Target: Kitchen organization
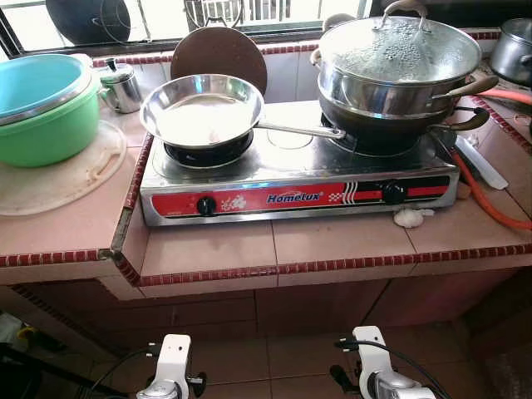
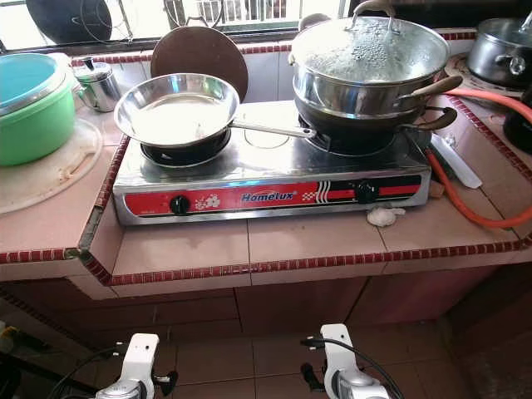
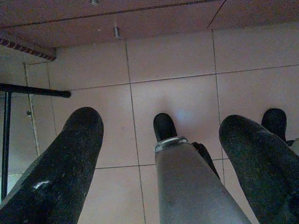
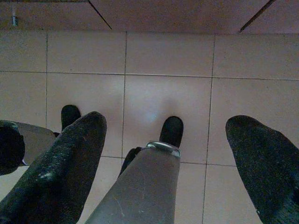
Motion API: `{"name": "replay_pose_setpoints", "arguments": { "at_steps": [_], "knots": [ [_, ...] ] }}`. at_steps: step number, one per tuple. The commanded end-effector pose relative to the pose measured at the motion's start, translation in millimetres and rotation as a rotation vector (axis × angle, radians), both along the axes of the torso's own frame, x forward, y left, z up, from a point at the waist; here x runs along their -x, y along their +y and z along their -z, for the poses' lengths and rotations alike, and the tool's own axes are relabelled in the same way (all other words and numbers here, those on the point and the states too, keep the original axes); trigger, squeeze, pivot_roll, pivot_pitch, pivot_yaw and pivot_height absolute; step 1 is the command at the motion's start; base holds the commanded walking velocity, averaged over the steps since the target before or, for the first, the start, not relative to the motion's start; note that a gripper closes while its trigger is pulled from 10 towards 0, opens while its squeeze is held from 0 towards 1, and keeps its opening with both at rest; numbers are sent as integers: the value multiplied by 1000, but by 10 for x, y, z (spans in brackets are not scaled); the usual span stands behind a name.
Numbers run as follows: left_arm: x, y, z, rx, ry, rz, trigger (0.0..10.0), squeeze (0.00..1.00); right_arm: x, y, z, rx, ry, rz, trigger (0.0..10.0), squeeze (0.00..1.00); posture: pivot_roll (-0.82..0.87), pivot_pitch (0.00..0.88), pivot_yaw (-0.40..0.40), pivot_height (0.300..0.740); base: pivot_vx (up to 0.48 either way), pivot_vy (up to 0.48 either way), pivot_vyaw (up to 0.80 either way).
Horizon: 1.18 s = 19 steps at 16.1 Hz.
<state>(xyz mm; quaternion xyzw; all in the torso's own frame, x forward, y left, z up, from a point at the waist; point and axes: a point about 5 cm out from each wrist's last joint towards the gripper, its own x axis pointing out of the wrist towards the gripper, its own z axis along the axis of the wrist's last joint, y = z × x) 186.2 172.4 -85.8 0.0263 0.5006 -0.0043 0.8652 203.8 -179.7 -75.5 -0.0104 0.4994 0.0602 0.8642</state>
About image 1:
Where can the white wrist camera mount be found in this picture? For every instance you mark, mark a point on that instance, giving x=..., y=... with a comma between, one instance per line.
x=173, y=357
x=370, y=349

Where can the white flat kitchen tool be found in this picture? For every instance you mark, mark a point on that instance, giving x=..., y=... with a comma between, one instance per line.
x=482, y=162

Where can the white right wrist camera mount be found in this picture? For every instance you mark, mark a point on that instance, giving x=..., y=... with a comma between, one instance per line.
x=370, y=349

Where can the green plastic basin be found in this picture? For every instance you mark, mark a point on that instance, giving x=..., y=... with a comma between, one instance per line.
x=41, y=137

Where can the steel red gas stove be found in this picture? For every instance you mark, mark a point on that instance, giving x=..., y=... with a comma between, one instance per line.
x=291, y=166

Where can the glass pot lid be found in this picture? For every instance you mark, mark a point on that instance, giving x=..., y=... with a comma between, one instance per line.
x=399, y=46

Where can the steel stock pot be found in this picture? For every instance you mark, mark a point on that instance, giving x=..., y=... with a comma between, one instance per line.
x=511, y=54

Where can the white garlic bulb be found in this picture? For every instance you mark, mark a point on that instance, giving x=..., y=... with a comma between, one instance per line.
x=411, y=218

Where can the steel steamer pot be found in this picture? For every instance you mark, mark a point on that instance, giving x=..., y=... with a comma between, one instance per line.
x=374, y=96

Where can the turquoise plastic basin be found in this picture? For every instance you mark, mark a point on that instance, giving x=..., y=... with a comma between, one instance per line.
x=37, y=83

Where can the steel frying pan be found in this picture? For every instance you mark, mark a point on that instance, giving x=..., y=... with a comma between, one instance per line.
x=204, y=116

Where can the round brown cutting board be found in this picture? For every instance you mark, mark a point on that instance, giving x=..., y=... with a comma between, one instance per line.
x=218, y=54

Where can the white plastic cutting board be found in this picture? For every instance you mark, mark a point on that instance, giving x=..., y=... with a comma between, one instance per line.
x=58, y=187

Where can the black pan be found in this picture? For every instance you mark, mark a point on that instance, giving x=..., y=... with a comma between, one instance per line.
x=87, y=21

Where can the black wok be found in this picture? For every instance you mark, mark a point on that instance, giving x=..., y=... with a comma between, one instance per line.
x=374, y=135

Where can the small steel kettle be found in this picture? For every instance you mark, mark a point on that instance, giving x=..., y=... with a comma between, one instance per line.
x=123, y=87

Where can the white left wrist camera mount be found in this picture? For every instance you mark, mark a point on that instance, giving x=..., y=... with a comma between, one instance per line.
x=173, y=357

